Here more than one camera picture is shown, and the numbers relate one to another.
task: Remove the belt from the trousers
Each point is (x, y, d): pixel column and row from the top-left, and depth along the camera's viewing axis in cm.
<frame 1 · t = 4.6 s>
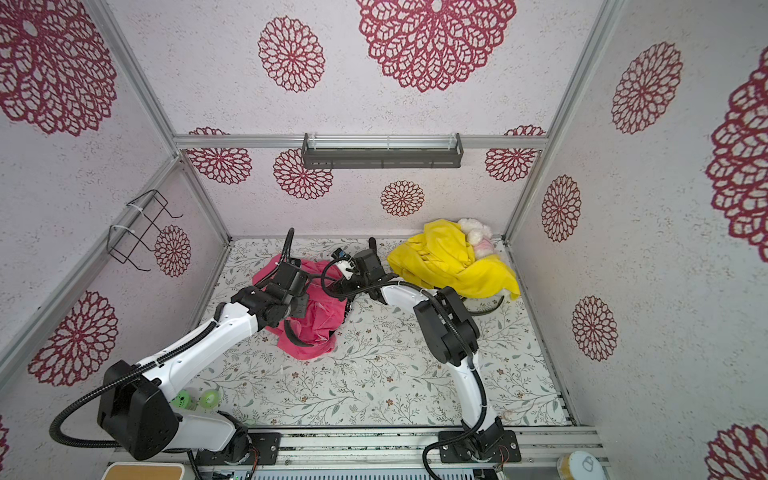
left hand: (292, 300, 84), fingers closed
right hand: (334, 274, 97), fingers open
pink trousers: (315, 335, 89), point 6 cm above the table
yellow garment: (442, 257, 101), point 12 cm above the table
white pink plush toy: (478, 236, 104), point 15 cm above the table

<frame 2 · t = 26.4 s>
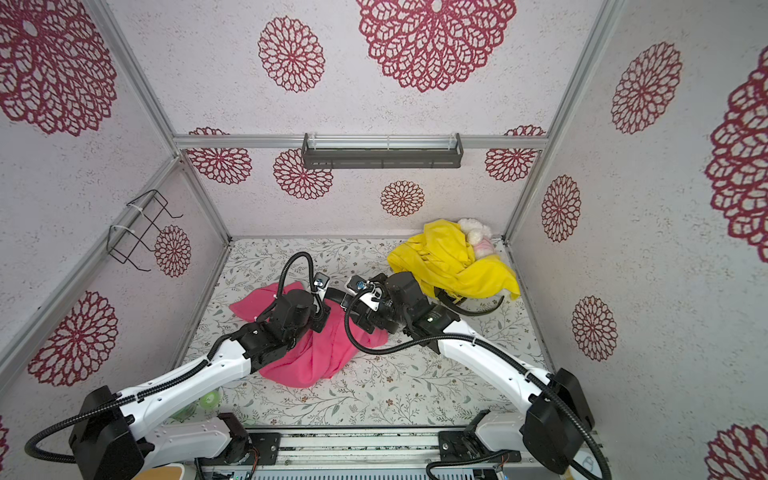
left hand: (319, 298, 80), fingers closed
right hand: (359, 291, 76), fingers open
pink trousers: (325, 354, 82), point 10 cm above the table
the other named things where they were.

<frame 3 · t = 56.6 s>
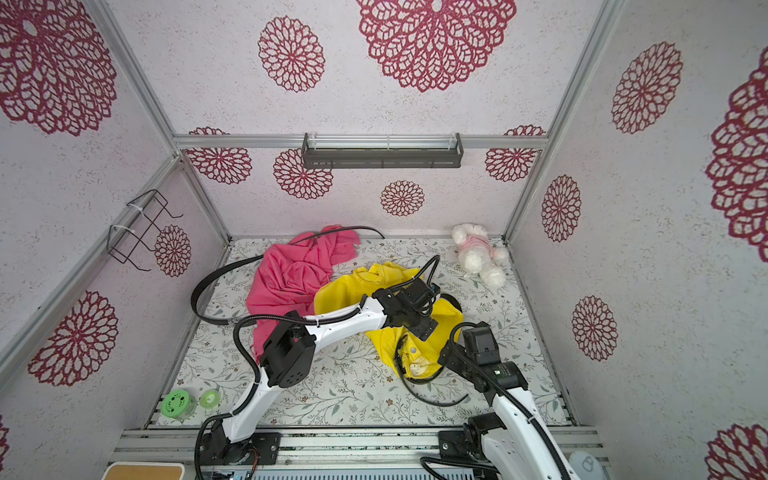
left hand: (421, 321, 91), fingers open
right hand: (450, 354, 82), fingers open
pink trousers: (290, 275, 104), point 6 cm above the table
yellow garment: (419, 358, 88), point 3 cm above the table
white pink plush toy: (477, 256, 96), point 16 cm above the table

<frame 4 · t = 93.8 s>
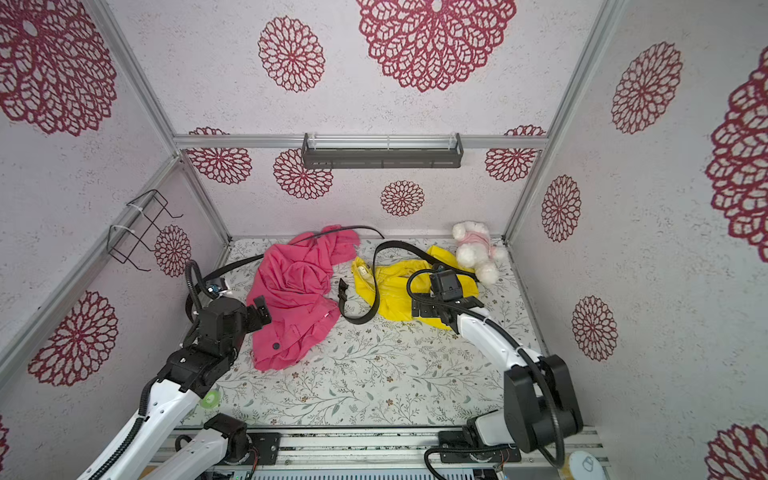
left hand: (247, 305, 76), fingers open
right hand: (428, 298, 89), fingers open
yellow garment: (394, 294, 101), point 4 cm above the table
black belt: (343, 286, 105), point 3 cm above the table
